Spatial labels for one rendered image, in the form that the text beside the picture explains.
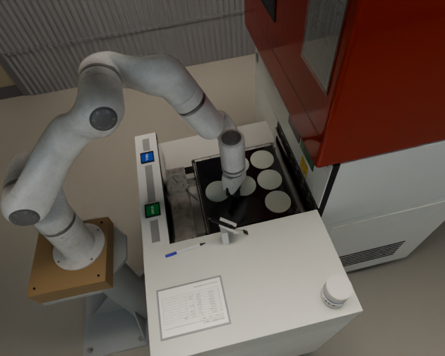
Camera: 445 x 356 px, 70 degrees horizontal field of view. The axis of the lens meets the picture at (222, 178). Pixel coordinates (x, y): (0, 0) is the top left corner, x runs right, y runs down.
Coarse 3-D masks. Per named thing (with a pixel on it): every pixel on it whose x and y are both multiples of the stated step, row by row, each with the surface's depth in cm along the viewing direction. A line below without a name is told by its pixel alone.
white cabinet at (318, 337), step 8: (328, 328) 107; (336, 328) 112; (296, 336) 105; (304, 336) 110; (312, 336) 115; (320, 336) 119; (328, 336) 125; (264, 344) 104; (272, 344) 108; (280, 344) 113; (288, 344) 118; (296, 344) 123; (304, 344) 129; (312, 344) 135; (320, 344) 142; (232, 352) 104; (240, 352) 108; (248, 352) 112; (256, 352) 117; (264, 352) 123; (272, 352) 128; (280, 352) 135; (288, 352) 142; (296, 352) 150; (304, 352) 159
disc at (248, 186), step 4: (248, 176) 131; (244, 180) 130; (248, 180) 130; (252, 180) 130; (244, 184) 129; (248, 184) 129; (252, 184) 129; (244, 188) 128; (248, 188) 128; (252, 188) 128; (240, 192) 127; (244, 192) 127; (248, 192) 127; (252, 192) 127
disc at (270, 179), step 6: (264, 174) 131; (270, 174) 131; (276, 174) 131; (258, 180) 130; (264, 180) 129; (270, 180) 129; (276, 180) 129; (264, 186) 128; (270, 186) 127; (276, 186) 127
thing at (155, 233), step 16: (144, 144) 138; (144, 176) 128; (160, 176) 127; (144, 192) 123; (160, 192) 123; (144, 208) 119; (160, 208) 119; (144, 224) 115; (160, 224) 115; (144, 240) 112; (160, 240) 111
